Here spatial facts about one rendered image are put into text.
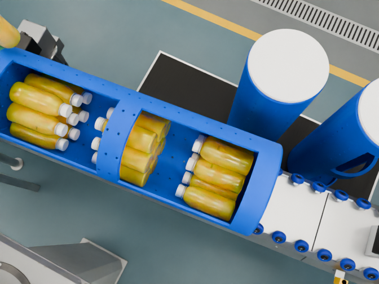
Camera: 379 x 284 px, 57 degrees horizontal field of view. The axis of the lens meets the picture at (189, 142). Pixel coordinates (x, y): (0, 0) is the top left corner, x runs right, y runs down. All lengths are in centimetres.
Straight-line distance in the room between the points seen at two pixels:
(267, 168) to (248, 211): 12
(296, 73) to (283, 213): 48
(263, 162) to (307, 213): 38
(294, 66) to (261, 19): 138
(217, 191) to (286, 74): 47
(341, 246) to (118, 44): 188
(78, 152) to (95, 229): 104
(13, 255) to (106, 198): 111
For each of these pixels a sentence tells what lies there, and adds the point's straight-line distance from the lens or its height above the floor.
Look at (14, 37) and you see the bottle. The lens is 114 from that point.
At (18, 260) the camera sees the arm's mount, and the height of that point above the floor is 108.
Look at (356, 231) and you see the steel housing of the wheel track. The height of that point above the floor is 93.
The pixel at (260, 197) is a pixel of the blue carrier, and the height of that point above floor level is 123.
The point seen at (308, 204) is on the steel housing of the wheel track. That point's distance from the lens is 125.
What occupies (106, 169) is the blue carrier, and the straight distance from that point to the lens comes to 99.
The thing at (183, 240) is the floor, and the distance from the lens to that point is 211.
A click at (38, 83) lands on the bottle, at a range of 118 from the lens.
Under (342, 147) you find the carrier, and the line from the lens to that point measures 142.
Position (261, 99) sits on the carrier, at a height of 99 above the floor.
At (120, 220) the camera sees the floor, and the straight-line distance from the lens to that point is 216.
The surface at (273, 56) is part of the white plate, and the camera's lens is 126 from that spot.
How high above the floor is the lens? 211
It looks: 75 degrees down
